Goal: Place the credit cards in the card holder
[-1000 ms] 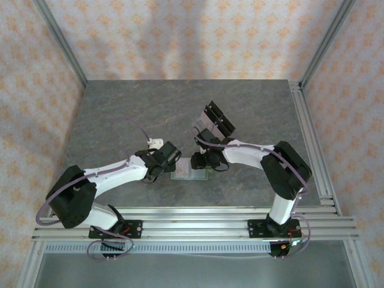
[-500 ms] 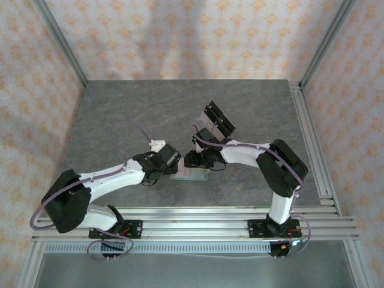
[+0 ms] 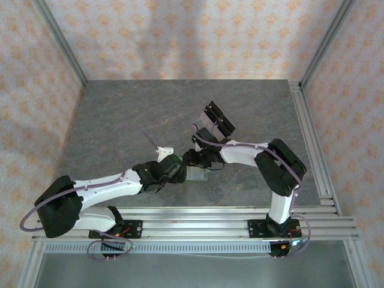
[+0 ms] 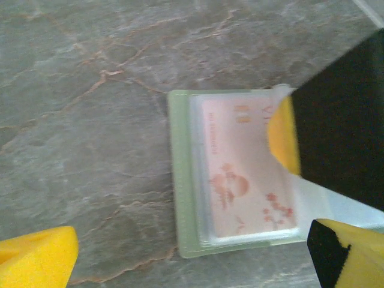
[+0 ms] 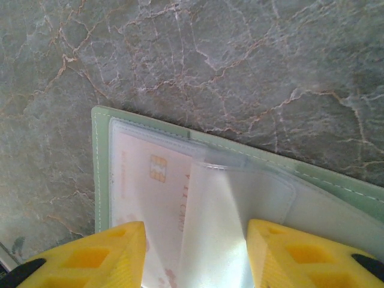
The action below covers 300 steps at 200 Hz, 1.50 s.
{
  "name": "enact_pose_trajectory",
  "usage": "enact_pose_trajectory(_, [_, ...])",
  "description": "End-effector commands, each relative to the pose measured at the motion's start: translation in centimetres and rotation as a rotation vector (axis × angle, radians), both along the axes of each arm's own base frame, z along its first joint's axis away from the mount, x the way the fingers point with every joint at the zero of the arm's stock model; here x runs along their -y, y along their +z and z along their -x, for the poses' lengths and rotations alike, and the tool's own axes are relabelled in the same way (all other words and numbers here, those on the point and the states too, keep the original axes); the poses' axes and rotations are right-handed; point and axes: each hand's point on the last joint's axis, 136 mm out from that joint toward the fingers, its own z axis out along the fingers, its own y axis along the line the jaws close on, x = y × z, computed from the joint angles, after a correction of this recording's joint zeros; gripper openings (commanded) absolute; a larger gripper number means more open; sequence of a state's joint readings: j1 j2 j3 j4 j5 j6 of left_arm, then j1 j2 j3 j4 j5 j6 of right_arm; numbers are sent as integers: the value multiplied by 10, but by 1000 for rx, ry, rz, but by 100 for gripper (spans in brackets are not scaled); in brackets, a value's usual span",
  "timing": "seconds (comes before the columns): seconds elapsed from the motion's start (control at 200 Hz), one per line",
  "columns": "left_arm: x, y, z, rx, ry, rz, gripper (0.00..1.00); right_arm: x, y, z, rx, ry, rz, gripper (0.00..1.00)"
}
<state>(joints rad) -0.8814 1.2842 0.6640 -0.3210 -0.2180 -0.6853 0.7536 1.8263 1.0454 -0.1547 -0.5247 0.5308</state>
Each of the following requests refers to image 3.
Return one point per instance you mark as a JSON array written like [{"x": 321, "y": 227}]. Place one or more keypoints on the pale green card holder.
[{"x": 198, "y": 174}]

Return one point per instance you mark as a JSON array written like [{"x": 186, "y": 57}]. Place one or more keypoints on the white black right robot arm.
[{"x": 243, "y": 154}]

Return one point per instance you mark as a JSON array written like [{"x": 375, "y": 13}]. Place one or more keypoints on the grey metal panel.
[{"x": 195, "y": 271}]

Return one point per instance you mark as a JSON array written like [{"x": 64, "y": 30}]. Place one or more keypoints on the orange patterned backdrop cloth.
[{"x": 192, "y": 30}]

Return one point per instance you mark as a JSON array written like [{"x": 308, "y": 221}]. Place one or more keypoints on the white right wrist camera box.
[{"x": 198, "y": 147}]

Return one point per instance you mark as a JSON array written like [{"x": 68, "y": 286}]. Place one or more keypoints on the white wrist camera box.
[
  {"x": 165, "y": 150},
  {"x": 198, "y": 147}
]

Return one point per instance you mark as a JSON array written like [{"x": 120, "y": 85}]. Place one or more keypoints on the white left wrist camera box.
[{"x": 165, "y": 150}]

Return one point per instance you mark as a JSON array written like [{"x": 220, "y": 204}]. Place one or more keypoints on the aluminum extrusion mounting rail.
[{"x": 195, "y": 223}]

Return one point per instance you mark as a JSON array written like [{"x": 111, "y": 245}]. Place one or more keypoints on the aluminum extrusion table rail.
[{"x": 309, "y": 141}]

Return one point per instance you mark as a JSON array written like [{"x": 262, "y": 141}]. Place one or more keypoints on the aluminum frame post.
[
  {"x": 325, "y": 42},
  {"x": 63, "y": 45},
  {"x": 30, "y": 264},
  {"x": 358, "y": 264}
]

